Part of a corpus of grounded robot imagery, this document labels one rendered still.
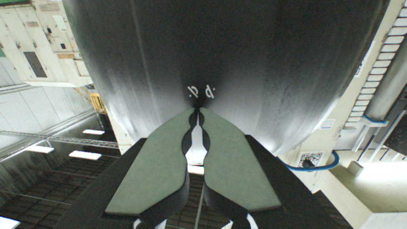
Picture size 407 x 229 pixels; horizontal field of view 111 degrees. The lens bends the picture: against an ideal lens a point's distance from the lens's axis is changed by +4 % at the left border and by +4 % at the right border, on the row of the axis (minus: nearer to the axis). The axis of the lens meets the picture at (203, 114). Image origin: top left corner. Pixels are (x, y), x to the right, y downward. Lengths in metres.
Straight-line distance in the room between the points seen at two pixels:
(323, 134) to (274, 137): 0.34
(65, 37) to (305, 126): 4.77
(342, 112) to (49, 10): 4.99
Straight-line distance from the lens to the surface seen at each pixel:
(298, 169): 0.52
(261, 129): 0.16
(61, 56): 5.12
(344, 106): 0.50
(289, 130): 0.18
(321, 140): 0.53
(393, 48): 0.53
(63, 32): 4.80
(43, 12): 5.08
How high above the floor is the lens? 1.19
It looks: 26 degrees up
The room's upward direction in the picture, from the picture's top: 179 degrees clockwise
